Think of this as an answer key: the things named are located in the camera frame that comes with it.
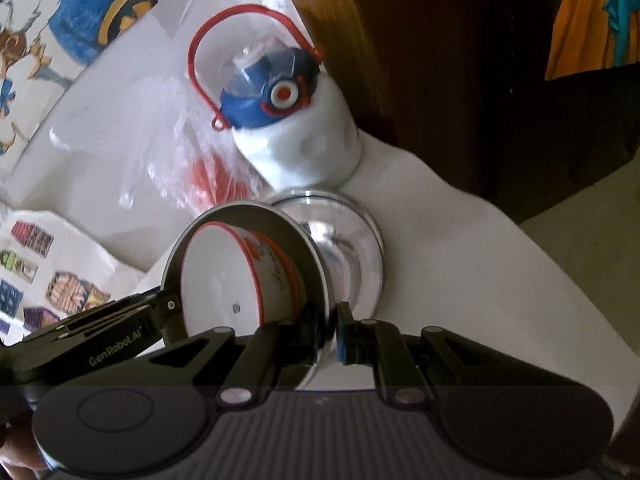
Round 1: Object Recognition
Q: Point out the large steel mixing bowl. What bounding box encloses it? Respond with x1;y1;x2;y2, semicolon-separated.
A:
160;200;334;389

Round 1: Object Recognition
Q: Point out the white bowl red rim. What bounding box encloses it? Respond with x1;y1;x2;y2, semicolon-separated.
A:
180;221;306;336

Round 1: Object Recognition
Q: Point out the person's hand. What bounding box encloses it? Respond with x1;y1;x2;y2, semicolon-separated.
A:
1;420;48;480

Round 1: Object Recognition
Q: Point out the houses drawing paper sheet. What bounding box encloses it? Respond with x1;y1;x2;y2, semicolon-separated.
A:
1;206;143;346

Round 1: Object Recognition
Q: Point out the small steel dish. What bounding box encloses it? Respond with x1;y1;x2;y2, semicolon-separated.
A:
267;188;386;320

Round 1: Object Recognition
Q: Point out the red ball in bag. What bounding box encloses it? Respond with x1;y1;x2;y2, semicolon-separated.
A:
188;155;256;214

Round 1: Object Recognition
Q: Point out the clear plastic bag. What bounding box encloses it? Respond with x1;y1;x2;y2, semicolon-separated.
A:
118;76;266;216

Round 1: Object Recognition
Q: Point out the white blue water bottle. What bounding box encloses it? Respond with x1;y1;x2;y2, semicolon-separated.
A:
186;3;362;191

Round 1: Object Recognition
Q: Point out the orange cloth with teal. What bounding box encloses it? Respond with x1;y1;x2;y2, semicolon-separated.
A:
546;0;639;80

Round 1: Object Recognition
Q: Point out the cartoon figure wall drawing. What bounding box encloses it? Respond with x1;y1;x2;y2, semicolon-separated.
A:
1;0;158;174

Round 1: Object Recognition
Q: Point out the brown wooden frame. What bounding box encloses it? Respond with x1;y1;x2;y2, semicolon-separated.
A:
292;0;397;144

